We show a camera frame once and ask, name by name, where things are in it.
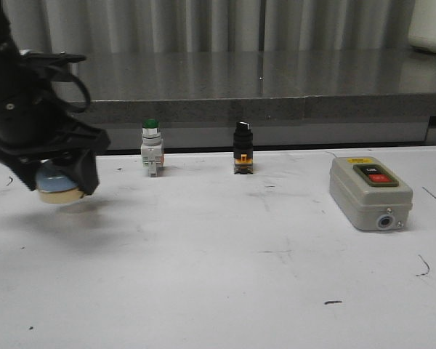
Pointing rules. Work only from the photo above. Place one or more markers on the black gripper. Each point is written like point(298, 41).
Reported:
point(36, 124)

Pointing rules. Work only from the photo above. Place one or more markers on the blue and cream call bell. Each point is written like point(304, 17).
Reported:
point(55, 187)

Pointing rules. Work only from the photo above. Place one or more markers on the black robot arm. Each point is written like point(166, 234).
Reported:
point(68, 92)

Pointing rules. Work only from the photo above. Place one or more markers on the grey stone counter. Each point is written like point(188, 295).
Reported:
point(307, 99)

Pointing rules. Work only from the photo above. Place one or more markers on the white object on counter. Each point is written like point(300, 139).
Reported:
point(422, 28)

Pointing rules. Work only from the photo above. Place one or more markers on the green pushbutton switch white body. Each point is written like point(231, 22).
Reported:
point(152, 147)

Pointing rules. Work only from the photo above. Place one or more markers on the black selector switch yellow base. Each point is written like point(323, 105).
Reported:
point(243, 148)

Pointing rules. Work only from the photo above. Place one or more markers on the grey on off switch box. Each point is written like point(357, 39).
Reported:
point(371, 196)

